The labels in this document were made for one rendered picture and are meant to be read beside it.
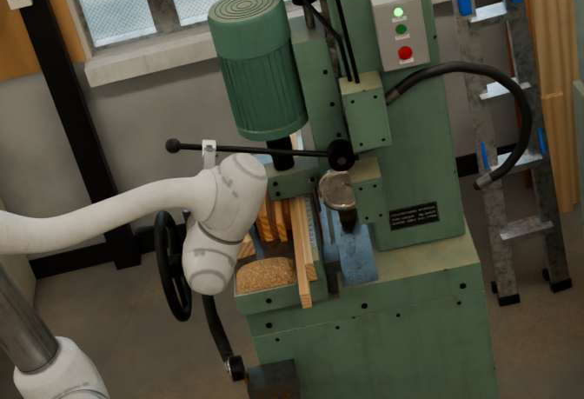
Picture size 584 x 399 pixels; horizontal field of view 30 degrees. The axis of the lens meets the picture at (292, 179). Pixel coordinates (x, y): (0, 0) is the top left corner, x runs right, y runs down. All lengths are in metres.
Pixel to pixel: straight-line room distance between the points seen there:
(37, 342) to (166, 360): 1.50
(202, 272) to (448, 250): 0.75
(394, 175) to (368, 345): 0.44
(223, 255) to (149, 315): 1.89
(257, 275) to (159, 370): 1.34
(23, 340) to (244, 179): 0.60
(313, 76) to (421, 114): 0.26
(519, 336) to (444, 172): 1.12
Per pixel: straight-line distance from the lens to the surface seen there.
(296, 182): 2.64
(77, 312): 4.18
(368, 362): 2.77
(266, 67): 2.43
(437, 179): 2.59
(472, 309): 2.70
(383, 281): 2.61
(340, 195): 2.54
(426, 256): 2.66
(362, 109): 2.37
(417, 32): 2.33
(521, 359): 3.52
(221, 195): 2.07
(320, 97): 2.49
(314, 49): 2.43
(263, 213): 2.61
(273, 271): 2.50
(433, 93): 2.47
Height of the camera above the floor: 2.43
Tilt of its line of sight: 33 degrees down
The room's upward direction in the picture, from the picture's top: 14 degrees counter-clockwise
